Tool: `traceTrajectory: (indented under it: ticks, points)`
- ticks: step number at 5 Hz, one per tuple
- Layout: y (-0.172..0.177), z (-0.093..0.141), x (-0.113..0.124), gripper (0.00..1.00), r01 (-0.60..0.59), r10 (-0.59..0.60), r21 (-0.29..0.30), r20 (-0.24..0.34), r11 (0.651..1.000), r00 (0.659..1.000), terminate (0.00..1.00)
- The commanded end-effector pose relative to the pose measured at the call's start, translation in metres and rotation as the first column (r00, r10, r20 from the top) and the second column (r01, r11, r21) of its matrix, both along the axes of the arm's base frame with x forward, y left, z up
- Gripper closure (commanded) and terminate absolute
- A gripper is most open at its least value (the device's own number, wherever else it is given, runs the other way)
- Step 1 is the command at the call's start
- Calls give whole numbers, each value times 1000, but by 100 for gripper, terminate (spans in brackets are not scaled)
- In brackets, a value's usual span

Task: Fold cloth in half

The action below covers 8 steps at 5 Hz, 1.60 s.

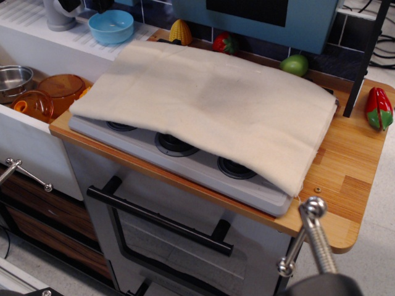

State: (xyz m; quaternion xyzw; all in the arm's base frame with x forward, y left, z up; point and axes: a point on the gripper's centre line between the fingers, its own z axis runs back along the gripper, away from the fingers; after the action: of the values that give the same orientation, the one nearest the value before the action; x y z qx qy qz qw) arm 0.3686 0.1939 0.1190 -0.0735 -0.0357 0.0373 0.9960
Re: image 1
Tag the cream cloth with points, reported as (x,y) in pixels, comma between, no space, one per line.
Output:
(260,117)

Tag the black middle stove knob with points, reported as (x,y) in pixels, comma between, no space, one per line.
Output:
(171,146)

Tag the black stove knob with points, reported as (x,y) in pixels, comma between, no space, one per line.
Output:
(234,170)
(171,146)
(119,127)

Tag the grey toy stove top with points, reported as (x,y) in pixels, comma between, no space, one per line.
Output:
(200,168)

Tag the black right stove knob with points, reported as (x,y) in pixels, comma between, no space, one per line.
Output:
(234,170)

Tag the black left stove knob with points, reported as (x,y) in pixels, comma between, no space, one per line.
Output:
(119,127)

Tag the grey oven door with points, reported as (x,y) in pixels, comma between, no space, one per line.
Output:
(151,231)

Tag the red toy strawberry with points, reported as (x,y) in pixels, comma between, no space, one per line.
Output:
(226,43)

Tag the yellow toy corn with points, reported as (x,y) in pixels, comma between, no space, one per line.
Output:
(180,31)

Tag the green toy apple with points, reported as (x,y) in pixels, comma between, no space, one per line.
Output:
(295,64)

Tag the silver clamp screw right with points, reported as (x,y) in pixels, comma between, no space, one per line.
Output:
(311,211)

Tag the silver clamp screw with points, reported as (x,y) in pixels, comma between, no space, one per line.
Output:
(14,165)
(311,211)

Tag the orange transparent pot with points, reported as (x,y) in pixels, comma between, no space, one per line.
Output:
(63,89)

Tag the blue plastic bowl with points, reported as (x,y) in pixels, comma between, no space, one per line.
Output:
(111,26)

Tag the blue toy microwave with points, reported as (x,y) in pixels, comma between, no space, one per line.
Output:
(303,25)

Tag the orange transparent lid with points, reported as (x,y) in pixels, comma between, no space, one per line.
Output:
(36,104)

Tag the white toy sink unit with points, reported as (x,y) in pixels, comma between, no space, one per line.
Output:
(26,40)

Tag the red toy pepper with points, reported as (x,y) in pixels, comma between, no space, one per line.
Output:
(378,109)

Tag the silver clamp screw left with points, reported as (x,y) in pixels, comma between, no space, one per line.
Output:
(14,165)

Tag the steel pot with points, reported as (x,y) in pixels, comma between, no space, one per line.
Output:
(15,80)

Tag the black oven door handle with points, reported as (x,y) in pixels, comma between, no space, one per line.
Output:
(214,241)

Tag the black metal post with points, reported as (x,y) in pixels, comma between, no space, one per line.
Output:
(372,41)

